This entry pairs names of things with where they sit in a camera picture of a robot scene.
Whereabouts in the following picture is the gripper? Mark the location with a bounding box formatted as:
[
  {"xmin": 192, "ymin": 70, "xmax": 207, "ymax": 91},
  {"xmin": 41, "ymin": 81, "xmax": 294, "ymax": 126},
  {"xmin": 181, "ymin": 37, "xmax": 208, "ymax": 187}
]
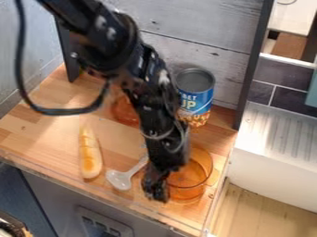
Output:
[{"xmin": 139, "ymin": 131, "xmax": 193, "ymax": 204}]

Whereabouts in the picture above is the orange pot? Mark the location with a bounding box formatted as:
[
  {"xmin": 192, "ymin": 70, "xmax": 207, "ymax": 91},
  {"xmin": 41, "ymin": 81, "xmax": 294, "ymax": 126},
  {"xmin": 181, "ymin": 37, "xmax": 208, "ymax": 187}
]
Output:
[{"xmin": 164, "ymin": 146, "xmax": 221, "ymax": 205}]

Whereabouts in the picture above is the clear plastic spoon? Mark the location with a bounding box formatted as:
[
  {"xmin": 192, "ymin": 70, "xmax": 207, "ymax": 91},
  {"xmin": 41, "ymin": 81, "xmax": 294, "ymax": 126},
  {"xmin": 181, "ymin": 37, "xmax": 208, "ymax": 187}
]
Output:
[{"xmin": 105, "ymin": 154, "xmax": 150, "ymax": 192}]

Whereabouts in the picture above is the toy bread loaf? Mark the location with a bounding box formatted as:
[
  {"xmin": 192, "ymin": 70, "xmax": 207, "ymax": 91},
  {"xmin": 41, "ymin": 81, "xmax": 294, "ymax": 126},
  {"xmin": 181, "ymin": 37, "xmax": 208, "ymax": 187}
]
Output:
[{"xmin": 78, "ymin": 125, "xmax": 105, "ymax": 181}]

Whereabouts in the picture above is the orange toy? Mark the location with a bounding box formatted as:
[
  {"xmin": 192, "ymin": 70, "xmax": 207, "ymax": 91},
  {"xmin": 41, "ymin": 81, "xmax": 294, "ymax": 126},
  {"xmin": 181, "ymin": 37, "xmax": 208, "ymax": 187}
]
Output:
[{"xmin": 109, "ymin": 94, "xmax": 143, "ymax": 128}]

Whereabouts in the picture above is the blue soup can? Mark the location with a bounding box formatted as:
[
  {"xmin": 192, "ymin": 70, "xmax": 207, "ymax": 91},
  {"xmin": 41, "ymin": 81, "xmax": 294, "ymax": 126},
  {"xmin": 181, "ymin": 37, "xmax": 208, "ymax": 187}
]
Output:
[{"xmin": 174, "ymin": 68, "xmax": 217, "ymax": 129}]

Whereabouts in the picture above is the black cable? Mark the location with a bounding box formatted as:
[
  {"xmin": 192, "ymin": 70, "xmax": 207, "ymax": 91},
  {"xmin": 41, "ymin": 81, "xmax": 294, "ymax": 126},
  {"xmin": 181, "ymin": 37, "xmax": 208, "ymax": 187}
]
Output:
[{"xmin": 13, "ymin": 0, "xmax": 112, "ymax": 117}]

